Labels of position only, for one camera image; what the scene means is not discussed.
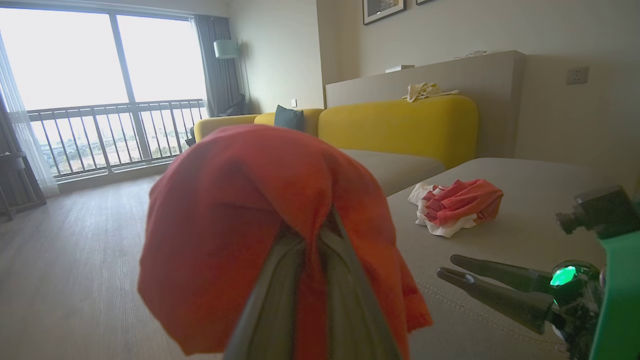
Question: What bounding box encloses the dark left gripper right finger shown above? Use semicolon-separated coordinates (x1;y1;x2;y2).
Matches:
319;207;404;360

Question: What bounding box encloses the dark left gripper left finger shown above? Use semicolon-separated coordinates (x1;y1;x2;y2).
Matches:
222;227;307;360

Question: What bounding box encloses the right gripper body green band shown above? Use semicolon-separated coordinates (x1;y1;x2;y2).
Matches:
547;231;640;360

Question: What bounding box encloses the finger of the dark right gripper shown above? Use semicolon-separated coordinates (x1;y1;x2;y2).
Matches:
436;266;557;335
450;254;554;293

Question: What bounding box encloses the red and white garment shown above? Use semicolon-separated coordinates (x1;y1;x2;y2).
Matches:
407;178;505;239

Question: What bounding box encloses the plain red garment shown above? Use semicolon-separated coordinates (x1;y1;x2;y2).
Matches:
137;123;434;360

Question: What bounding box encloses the large grey sofa seat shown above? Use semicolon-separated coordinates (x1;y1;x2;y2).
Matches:
387;157;640;360

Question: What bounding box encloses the tall yellow sofa backrest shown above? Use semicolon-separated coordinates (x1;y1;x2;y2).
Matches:
317;94;480;170

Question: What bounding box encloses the low yellow sofa backrest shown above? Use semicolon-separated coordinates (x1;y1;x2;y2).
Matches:
193;108;326;144

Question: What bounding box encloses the dark teal cushion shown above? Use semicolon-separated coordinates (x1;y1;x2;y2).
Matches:
273;105;306;133

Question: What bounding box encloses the beige partition ledge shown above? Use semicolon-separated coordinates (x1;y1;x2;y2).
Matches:
325;49;527;161

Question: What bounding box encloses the cream cloth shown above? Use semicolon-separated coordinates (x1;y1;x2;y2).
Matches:
401;82;460;104

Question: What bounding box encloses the dark grey curtain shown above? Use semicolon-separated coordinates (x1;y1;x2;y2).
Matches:
192;13;247;119

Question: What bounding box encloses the floor lamp white shade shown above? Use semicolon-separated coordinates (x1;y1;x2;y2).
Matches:
213;39;249;117

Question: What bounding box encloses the grey balcony railing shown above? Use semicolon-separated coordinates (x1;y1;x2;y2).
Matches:
24;98;207;179

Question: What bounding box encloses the dark wooden side table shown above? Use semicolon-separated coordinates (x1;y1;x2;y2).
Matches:
0;151;48;221

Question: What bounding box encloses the large framed picture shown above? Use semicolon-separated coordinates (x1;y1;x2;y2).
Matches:
362;0;407;26

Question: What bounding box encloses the white sheer curtain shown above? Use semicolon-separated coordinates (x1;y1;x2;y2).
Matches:
0;29;61;199

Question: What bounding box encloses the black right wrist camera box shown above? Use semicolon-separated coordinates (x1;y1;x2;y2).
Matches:
556;185;640;240

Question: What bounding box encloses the white wall socket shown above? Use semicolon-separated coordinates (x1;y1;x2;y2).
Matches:
566;65;590;86

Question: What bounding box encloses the grey window frame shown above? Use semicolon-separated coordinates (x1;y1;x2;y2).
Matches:
0;0;209;182

